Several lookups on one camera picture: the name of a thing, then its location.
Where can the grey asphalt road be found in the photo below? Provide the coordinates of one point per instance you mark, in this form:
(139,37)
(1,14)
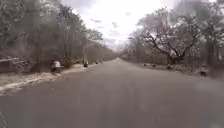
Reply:
(113,100)

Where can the dense row of trees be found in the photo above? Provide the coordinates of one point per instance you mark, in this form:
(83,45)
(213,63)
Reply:
(40,33)

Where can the row of bare trees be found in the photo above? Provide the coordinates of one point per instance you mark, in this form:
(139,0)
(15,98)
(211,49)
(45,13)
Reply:
(210,36)

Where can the large bare sprawling tree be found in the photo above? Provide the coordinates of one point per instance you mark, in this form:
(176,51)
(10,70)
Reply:
(175,55)

